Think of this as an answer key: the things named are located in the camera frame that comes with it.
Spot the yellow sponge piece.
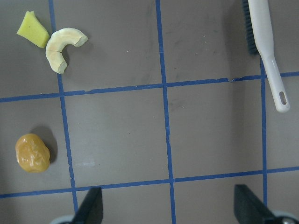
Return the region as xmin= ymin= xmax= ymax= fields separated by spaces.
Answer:
xmin=17 ymin=11 xmax=50 ymax=49

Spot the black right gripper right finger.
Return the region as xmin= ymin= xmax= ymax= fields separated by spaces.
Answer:
xmin=234 ymin=184 xmax=275 ymax=224

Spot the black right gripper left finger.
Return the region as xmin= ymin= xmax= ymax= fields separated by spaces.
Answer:
xmin=73 ymin=187 xmax=103 ymax=224

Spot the white hand brush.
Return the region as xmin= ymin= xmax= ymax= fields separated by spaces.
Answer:
xmin=242 ymin=0 xmax=290 ymax=113

